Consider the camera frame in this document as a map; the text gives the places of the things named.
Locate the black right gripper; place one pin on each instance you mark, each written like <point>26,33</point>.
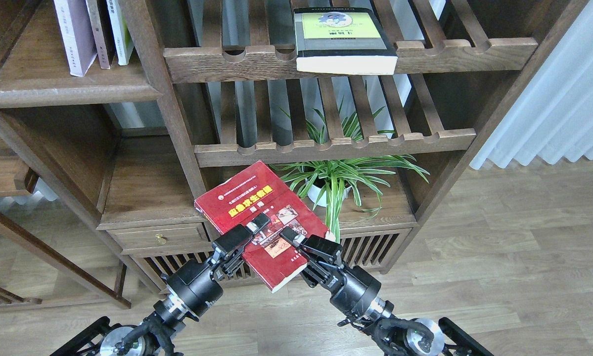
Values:
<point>353,290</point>

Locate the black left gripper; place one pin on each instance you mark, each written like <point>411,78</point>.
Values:
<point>194,288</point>

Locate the red cover book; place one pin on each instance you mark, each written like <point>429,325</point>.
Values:
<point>258,190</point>

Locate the white lavender book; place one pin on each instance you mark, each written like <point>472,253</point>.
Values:
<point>77,35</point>

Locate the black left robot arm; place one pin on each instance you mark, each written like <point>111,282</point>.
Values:
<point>147,339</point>

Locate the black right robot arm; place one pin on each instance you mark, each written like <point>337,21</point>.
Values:
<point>415,337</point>

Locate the white plant pot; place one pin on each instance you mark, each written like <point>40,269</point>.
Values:
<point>328,192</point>

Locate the green spider plant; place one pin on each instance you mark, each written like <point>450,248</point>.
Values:
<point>365,171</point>

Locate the brass drawer knob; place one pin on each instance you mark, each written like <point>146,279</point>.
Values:
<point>160,239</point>

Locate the dark wooden bookshelf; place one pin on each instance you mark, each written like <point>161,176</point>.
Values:
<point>210,90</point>

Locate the green and black book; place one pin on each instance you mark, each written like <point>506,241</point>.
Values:
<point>342,40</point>

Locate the white green upright book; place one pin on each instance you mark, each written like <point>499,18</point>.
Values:
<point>122,37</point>

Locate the white curtain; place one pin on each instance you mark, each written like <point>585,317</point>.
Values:
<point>553,117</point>

